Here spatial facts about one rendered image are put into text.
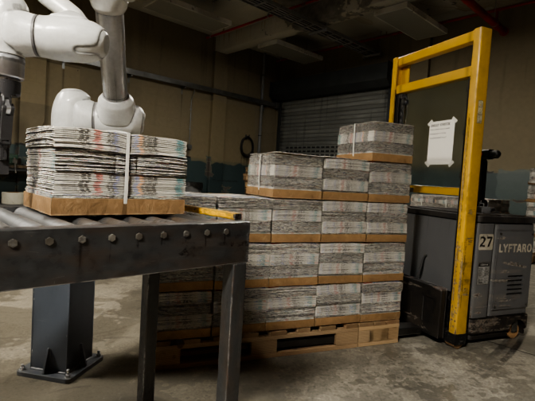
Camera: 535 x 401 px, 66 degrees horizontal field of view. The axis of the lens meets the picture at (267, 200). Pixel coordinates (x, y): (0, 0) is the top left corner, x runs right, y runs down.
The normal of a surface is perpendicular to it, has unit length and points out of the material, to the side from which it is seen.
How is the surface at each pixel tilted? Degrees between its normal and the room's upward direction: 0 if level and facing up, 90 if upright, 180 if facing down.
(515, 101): 90
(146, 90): 90
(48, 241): 90
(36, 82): 90
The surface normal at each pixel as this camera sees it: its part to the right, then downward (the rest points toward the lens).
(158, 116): 0.68, 0.08
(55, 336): -0.19, 0.04
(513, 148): -0.73, -0.01
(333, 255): 0.38, 0.07
